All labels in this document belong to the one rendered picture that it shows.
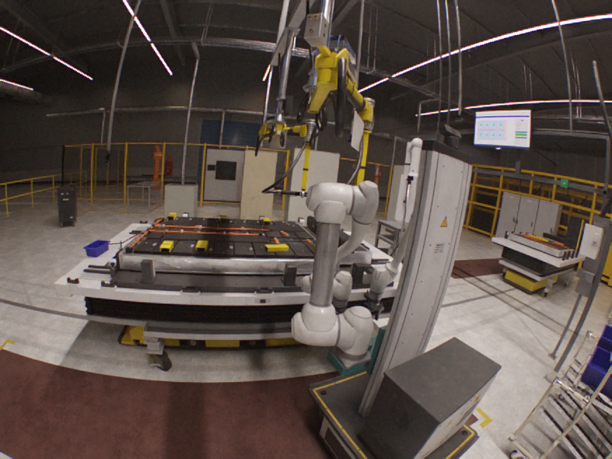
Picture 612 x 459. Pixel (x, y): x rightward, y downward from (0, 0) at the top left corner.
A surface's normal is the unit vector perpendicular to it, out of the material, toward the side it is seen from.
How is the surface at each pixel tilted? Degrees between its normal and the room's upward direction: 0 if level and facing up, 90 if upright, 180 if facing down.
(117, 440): 0
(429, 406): 0
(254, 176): 90
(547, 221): 90
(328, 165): 90
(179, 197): 90
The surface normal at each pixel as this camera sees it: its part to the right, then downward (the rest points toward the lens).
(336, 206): 0.07, 0.17
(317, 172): 0.28, 0.25
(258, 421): 0.11, -0.97
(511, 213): -0.95, -0.04
